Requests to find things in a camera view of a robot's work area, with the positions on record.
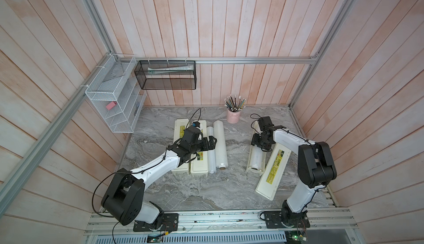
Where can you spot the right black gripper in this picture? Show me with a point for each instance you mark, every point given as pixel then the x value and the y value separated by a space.
pixel 254 141

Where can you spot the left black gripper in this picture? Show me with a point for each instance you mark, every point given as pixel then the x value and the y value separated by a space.
pixel 206 147

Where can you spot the cream dispenser lid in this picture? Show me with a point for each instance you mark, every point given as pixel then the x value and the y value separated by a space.
pixel 270 179

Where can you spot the thick plastic wrap roll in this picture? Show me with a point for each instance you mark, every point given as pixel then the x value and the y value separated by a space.
pixel 220 149

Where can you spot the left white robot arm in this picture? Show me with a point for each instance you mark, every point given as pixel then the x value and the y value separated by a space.
pixel 124 197

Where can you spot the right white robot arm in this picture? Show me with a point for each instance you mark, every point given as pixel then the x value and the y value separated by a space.
pixel 316 169

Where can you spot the thin plastic wrap roll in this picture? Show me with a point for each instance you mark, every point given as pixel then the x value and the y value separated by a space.
pixel 211 153

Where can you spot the pink pencil cup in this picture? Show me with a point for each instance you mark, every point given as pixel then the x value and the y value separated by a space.
pixel 233 117

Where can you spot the bundle of pencils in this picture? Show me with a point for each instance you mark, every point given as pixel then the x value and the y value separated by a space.
pixel 235 103

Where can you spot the pink eraser block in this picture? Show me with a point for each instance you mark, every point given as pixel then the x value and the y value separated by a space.
pixel 111 105

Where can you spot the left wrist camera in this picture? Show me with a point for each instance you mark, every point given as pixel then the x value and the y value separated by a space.
pixel 196 124

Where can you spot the aluminium front rail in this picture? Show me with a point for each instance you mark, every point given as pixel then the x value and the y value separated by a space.
pixel 225 221

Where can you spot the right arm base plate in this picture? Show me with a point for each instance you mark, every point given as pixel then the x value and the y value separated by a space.
pixel 284 219

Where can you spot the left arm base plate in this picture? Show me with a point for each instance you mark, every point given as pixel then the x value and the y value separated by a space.
pixel 165 223

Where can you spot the black wire basket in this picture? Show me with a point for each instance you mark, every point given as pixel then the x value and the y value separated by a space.
pixel 166 74

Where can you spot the white wire shelf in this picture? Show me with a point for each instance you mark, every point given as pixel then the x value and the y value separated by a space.
pixel 113 80

